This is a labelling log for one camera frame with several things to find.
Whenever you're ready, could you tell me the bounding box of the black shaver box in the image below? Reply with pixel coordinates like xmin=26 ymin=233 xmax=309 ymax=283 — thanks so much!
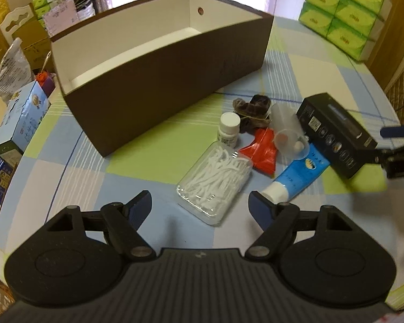
xmin=297 ymin=93 xmax=377 ymax=179

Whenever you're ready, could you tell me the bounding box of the blue white tube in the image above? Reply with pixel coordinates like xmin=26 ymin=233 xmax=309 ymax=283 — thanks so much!
xmin=261 ymin=144 xmax=330 ymax=203

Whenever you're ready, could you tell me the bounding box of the red snack packet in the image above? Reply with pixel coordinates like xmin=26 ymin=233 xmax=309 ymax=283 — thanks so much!
xmin=239 ymin=128 xmax=277 ymax=177

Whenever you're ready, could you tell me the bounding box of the clear plastic cup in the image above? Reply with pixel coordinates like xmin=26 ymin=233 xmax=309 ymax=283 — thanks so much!
xmin=270 ymin=102 xmax=309 ymax=160

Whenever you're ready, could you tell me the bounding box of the white pill bottle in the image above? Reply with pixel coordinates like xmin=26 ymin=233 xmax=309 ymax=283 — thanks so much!
xmin=217 ymin=112 xmax=241 ymax=148

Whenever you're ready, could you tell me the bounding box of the checkered tablecloth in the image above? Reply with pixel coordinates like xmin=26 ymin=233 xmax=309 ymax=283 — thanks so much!
xmin=0 ymin=15 xmax=404 ymax=310

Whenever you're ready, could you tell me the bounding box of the green tissue pack stack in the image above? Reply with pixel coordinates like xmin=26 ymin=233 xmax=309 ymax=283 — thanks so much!
xmin=298 ymin=0 xmax=392 ymax=62

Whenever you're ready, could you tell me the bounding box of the light blue milk carton box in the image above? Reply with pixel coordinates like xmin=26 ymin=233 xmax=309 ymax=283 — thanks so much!
xmin=0 ymin=81 xmax=50 ymax=167

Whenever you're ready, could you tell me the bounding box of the brown cardboard box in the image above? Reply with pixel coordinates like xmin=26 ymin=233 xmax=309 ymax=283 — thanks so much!
xmin=51 ymin=0 xmax=274 ymax=156

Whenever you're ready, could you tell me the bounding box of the grey printed plastic bag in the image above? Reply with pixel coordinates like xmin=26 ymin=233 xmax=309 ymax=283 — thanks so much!
xmin=0 ymin=37 xmax=34 ymax=103

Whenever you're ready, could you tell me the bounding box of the brown cardboard carton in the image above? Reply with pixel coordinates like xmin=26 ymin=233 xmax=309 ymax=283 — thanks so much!
xmin=0 ymin=3 xmax=53 ymax=74

